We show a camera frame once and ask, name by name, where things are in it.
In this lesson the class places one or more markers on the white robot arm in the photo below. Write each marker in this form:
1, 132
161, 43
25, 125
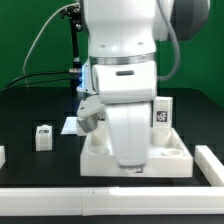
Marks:
123, 32

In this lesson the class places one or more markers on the white front fence bar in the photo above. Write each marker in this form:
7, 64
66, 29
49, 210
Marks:
111, 201

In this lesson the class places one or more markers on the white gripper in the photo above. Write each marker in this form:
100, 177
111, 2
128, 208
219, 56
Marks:
129, 128

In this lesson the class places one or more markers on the black camera stand pole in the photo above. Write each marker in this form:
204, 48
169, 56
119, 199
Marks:
73, 12

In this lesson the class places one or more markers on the white square table top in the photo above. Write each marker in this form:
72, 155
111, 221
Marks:
171, 161

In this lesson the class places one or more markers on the white fence bar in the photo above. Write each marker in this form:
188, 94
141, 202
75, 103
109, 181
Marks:
210, 166
111, 201

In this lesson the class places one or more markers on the white right fence bar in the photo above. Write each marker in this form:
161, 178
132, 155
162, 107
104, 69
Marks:
210, 166

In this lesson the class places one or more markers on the white base sheet with tag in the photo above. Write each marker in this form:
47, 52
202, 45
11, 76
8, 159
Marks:
71, 127

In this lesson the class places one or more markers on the white left fence stub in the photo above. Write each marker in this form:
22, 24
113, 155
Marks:
2, 156

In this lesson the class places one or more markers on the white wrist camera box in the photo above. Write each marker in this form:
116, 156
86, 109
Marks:
125, 83

